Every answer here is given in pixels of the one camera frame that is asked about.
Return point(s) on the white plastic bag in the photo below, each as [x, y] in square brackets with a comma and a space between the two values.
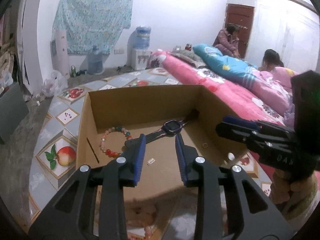
[6, 78]
[53, 82]

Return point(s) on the brown wooden door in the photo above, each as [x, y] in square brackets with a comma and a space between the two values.
[240, 17]

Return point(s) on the brown cardboard box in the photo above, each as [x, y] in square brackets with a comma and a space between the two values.
[162, 175]

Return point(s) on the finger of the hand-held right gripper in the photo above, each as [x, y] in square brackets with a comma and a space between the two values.
[240, 121]
[232, 131]

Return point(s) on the white wall socket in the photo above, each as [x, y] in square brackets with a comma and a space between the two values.
[119, 51]

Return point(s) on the small silver bar charm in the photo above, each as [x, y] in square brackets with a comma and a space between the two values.
[151, 161]

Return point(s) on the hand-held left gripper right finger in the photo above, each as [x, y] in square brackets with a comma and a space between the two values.
[181, 160]

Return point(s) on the black smart watch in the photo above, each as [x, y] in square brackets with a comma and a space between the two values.
[170, 125]

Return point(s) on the pile of light clothes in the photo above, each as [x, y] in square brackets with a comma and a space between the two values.
[6, 57]

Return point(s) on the teal patterned wall cloth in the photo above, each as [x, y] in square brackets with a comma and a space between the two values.
[95, 17]

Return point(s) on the light pink printed quilt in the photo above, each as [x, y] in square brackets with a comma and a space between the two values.
[272, 87]

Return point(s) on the pink floral quilt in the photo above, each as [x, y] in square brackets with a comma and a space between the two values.
[225, 90]

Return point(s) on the blue printed pillow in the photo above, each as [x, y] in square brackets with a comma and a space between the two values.
[225, 65]

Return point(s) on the small glass jar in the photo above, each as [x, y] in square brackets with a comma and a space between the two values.
[177, 48]

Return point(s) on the white water dispenser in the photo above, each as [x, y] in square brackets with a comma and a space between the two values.
[140, 60]

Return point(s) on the grey fur blanket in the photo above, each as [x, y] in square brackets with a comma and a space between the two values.
[190, 56]

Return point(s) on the white paper roll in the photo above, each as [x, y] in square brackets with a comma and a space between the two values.
[62, 55]

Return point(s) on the green can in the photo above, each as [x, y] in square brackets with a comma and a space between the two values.
[73, 71]

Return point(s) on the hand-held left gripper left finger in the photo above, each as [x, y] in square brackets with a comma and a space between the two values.
[140, 160]

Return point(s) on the white wardrobe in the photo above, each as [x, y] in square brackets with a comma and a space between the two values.
[287, 30]

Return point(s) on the clear water jug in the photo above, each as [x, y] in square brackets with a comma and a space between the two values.
[95, 61]

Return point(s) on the blue water jug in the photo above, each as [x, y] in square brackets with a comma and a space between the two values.
[143, 38]

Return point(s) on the grey board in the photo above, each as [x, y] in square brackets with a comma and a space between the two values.
[12, 110]

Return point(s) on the person's right hand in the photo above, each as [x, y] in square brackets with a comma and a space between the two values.
[282, 190]

